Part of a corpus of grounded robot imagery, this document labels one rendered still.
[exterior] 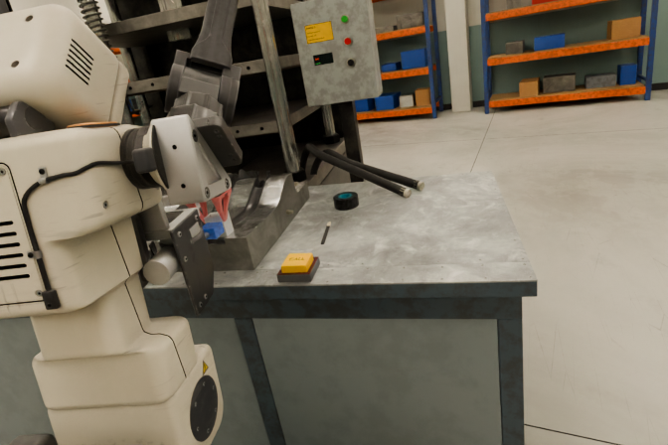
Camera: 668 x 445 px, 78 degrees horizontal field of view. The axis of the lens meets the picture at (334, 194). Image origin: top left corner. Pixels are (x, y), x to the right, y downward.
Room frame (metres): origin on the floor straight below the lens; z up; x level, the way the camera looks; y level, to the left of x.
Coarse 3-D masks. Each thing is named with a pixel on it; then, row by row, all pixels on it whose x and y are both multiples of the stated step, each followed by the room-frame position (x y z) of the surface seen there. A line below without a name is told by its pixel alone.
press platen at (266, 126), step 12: (240, 108) 2.57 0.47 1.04; (252, 108) 2.43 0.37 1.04; (264, 108) 2.32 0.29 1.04; (300, 108) 2.03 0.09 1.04; (312, 108) 2.20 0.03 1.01; (240, 120) 1.97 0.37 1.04; (252, 120) 1.88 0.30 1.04; (264, 120) 1.81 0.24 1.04; (240, 132) 1.79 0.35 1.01; (252, 132) 1.78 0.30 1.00; (264, 132) 1.76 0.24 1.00; (276, 132) 1.75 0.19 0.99
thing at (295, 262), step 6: (288, 258) 0.87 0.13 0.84; (294, 258) 0.86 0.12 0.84; (300, 258) 0.86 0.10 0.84; (306, 258) 0.85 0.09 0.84; (312, 258) 0.87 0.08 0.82; (282, 264) 0.85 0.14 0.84; (288, 264) 0.84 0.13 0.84; (294, 264) 0.84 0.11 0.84; (300, 264) 0.83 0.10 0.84; (306, 264) 0.83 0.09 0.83; (282, 270) 0.84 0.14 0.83; (288, 270) 0.83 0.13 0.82; (294, 270) 0.83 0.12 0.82; (300, 270) 0.83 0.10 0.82; (306, 270) 0.82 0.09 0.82
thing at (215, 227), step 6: (210, 216) 0.96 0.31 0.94; (216, 216) 0.95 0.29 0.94; (228, 216) 0.96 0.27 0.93; (210, 222) 0.94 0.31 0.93; (216, 222) 0.94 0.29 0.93; (222, 222) 0.94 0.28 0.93; (228, 222) 0.96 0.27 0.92; (204, 228) 0.91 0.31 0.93; (210, 228) 0.90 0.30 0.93; (216, 228) 0.91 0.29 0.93; (222, 228) 0.93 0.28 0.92; (228, 228) 0.95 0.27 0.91; (210, 234) 0.90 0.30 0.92; (216, 234) 0.90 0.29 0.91; (222, 234) 0.94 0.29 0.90; (228, 234) 0.94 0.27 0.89
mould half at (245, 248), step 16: (272, 176) 1.27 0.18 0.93; (288, 176) 1.24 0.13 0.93; (240, 192) 1.22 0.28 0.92; (272, 192) 1.18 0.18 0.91; (288, 192) 1.22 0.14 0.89; (304, 192) 1.35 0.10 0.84; (208, 208) 1.19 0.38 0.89; (240, 208) 1.15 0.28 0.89; (256, 208) 1.13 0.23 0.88; (272, 208) 1.11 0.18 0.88; (288, 208) 1.19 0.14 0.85; (240, 224) 1.00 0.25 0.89; (256, 224) 0.98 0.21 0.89; (272, 224) 1.06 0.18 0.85; (288, 224) 1.17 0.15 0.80; (240, 240) 0.92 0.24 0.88; (256, 240) 0.96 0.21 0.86; (272, 240) 1.04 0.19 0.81; (224, 256) 0.93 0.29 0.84; (240, 256) 0.92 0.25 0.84; (256, 256) 0.94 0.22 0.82
